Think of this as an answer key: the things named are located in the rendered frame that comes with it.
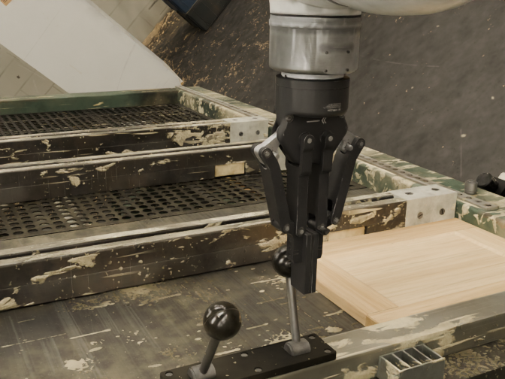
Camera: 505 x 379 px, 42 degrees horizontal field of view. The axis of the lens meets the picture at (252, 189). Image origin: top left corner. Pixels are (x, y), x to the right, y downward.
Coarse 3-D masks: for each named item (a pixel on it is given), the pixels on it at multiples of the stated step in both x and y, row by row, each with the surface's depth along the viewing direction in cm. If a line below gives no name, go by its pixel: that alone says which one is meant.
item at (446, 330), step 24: (432, 312) 89; (456, 312) 89; (480, 312) 89; (504, 312) 89; (336, 336) 82; (360, 336) 82; (384, 336) 82; (408, 336) 82; (432, 336) 84; (456, 336) 86; (480, 336) 88; (504, 336) 90; (336, 360) 77; (360, 360) 79
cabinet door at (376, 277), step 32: (448, 224) 128; (352, 256) 112; (384, 256) 113; (416, 256) 113; (448, 256) 113; (480, 256) 114; (320, 288) 102; (352, 288) 100; (384, 288) 101; (416, 288) 101; (448, 288) 101; (480, 288) 101; (384, 320) 91
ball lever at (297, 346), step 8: (280, 248) 76; (272, 256) 77; (280, 256) 75; (272, 264) 76; (280, 264) 75; (288, 264) 75; (280, 272) 75; (288, 272) 75; (288, 280) 76; (288, 288) 76; (288, 296) 76; (296, 304) 76; (296, 312) 76; (296, 320) 76; (296, 328) 76; (296, 336) 76; (288, 344) 76; (296, 344) 76; (304, 344) 76; (288, 352) 76; (296, 352) 76; (304, 352) 76
